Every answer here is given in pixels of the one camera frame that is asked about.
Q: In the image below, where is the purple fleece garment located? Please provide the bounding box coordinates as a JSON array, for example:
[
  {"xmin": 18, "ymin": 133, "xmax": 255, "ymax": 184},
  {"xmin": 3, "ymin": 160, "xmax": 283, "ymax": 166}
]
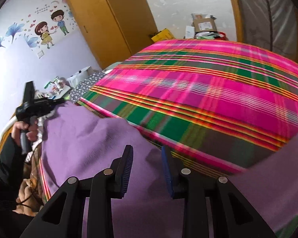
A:
[{"xmin": 41, "ymin": 102, "xmax": 298, "ymax": 237}]

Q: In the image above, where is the person's left hand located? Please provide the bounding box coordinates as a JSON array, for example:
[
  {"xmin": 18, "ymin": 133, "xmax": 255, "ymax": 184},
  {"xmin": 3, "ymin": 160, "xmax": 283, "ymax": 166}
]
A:
[{"xmin": 11, "ymin": 120, "xmax": 38, "ymax": 147}]

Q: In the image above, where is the cluttered white bedside table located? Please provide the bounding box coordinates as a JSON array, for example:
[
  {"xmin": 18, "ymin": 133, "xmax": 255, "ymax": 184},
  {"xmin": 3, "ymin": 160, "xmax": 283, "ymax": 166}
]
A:
[{"xmin": 34, "ymin": 76, "xmax": 71, "ymax": 100}]

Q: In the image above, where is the brown fuzzy blanket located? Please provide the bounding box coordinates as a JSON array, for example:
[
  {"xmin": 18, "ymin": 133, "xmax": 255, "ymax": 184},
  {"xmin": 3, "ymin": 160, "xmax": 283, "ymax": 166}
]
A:
[{"xmin": 14, "ymin": 144, "xmax": 45, "ymax": 217}]

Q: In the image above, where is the white paper shopping bag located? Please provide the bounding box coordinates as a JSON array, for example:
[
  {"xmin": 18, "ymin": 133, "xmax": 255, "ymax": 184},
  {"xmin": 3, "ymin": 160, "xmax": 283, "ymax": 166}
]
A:
[{"xmin": 67, "ymin": 66, "xmax": 94, "ymax": 88}]

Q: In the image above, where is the grey dotted pillow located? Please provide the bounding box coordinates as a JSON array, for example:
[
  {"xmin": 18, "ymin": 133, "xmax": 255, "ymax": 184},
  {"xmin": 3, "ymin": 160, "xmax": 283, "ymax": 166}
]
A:
[{"xmin": 69, "ymin": 71, "xmax": 106, "ymax": 103}]

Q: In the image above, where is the pink green plaid bedsheet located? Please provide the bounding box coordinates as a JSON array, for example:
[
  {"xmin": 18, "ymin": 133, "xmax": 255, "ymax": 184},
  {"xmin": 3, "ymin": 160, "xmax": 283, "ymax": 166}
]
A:
[{"xmin": 38, "ymin": 39, "xmax": 298, "ymax": 238}]

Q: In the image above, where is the wooden wardrobe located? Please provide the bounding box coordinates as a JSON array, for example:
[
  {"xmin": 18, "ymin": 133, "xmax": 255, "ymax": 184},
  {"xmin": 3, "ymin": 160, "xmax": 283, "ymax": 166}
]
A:
[{"xmin": 66, "ymin": 0, "xmax": 158, "ymax": 69}]

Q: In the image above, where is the yellow cardboard box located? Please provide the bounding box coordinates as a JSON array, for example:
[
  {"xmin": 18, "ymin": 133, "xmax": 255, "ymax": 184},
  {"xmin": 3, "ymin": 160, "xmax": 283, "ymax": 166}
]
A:
[{"xmin": 151, "ymin": 29, "xmax": 175, "ymax": 42}]

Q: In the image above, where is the red storage basket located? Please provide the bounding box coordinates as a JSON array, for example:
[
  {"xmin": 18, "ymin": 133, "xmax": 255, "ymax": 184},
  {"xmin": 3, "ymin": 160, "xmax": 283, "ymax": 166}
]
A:
[{"xmin": 213, "ymin": 32, "xmax": 229, "ymax": 41}]

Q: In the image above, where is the brown cardboard parcel box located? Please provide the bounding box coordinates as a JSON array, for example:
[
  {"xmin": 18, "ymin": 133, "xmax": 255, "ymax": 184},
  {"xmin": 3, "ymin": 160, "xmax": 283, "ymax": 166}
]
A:
[{"xmin": 192, "ymin": 13, "xmax": 217, "ymax": 32}]

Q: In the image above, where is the plastic wrapped mattress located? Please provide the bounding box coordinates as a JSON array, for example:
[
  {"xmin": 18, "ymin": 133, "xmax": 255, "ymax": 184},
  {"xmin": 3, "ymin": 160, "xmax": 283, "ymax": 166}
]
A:
[{"xmin": 238, "ymin": 0, "xmax": 297, "ymax": 60}]

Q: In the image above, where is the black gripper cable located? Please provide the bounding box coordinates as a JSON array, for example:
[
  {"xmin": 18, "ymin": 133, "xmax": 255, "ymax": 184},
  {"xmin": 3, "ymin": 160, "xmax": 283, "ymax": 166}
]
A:
[{"xmin": 14, "ymin": 146, "xmax": 40, "ymax": 206}]

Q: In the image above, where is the cartoon couple wall sticker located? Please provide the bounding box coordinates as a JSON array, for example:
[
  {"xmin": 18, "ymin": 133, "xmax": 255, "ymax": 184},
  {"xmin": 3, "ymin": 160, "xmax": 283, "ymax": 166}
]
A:
[{"xmin": 0, "ymin": 0, "xmax": 78, "ymax": 58}]

